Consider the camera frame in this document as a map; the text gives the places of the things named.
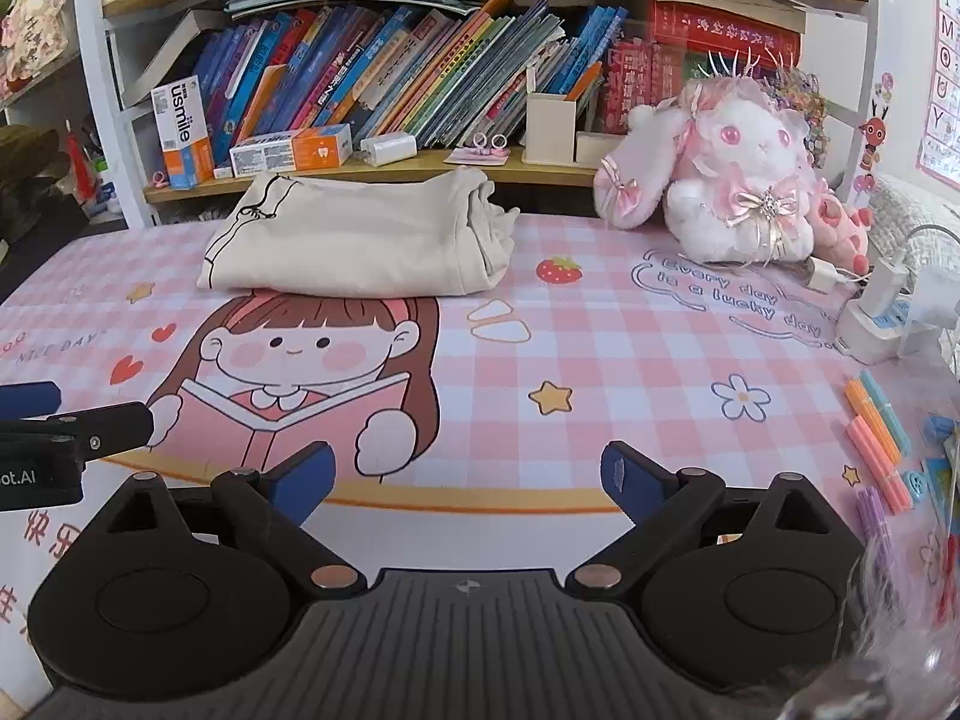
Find small cream box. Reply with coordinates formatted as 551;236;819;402
574;131;623;164

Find alphabet wall poster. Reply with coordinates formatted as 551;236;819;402
915;0;960;192

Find row of colourful books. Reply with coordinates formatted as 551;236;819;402
120;0;807;166

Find bug wall sticker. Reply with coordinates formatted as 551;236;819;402
851;71;897;200

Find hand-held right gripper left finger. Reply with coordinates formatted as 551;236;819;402
105;441;359;592

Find orange marker pen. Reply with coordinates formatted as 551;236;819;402
844;379;901;466

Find white and wooden bookshelf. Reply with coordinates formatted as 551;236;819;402
71;0;875;226

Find pink counting sticks bundle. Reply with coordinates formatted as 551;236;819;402
846;416;914;515

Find tall white orange box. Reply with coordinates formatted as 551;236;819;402
150;75;215;190

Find cream printed t-shirt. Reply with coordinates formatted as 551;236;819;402
196;167;520;297

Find pink floral plush toy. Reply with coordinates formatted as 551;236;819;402
0;0;72;95

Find small pink plush toy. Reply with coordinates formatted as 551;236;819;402
806;191;875;275

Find teal counting sticks bundle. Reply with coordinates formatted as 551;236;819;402
859;369;912;458

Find pink scissors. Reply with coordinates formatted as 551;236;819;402
444;131;511;166

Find pink white plush rabbit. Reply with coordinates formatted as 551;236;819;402
592;52;830;267

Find purple counting sticks bundle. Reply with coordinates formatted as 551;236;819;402
855;486;899;586

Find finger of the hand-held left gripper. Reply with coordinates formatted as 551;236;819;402
0;401;156;460
0;381;62;415

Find clear plastic sheet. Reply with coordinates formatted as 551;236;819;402
847;525;960;720

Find cream pen holder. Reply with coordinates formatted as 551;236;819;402
523;67;578;164

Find blue plastic toy pieces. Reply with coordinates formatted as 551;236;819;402
904;412;960;511

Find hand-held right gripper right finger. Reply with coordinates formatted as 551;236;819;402
566;440;852;592

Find white charger plug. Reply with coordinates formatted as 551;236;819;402
855;251;912;316

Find red tassel ornament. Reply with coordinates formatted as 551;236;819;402
66;120;89;192

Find white quilted cloth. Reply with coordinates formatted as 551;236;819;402
870;172;960;256

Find flat white orange box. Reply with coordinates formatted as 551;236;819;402
229;124;353;179

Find pink checkered printed desk mat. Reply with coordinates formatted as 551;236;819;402
0;210;960;691

